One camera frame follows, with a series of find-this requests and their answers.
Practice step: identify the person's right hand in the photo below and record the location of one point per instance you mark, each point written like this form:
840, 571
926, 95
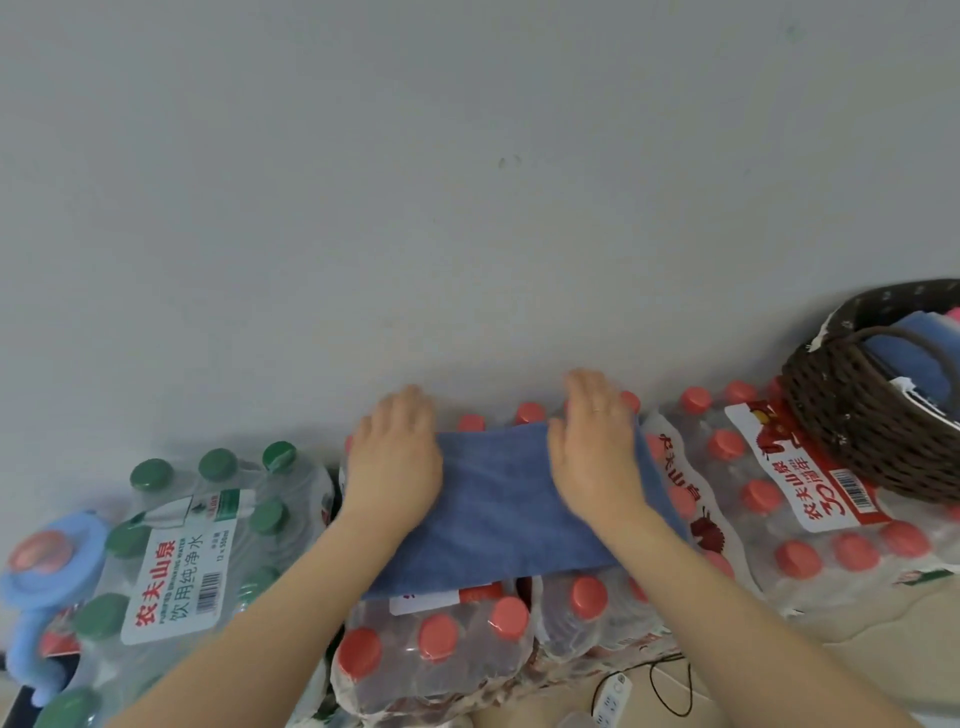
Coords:
596, 457

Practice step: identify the person's left hand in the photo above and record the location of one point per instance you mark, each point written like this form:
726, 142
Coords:
394, 465

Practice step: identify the blue towel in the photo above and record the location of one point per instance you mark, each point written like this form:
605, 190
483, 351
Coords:
495, 510
919, 352

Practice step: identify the brown woven basket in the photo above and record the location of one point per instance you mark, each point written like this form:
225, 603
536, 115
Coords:
840, 420

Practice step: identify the person's right forearm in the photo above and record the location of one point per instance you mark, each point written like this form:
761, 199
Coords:
750, 637

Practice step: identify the person's left forearm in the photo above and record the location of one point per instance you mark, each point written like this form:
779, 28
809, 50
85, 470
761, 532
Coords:
262, 637

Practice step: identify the stack of bottled water packs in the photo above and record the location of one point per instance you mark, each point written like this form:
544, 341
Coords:
787, 525

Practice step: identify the white power strip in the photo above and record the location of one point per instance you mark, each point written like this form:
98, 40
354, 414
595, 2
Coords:
611, 701

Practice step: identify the blue lidded water jug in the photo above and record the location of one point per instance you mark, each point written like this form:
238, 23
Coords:
45, 570

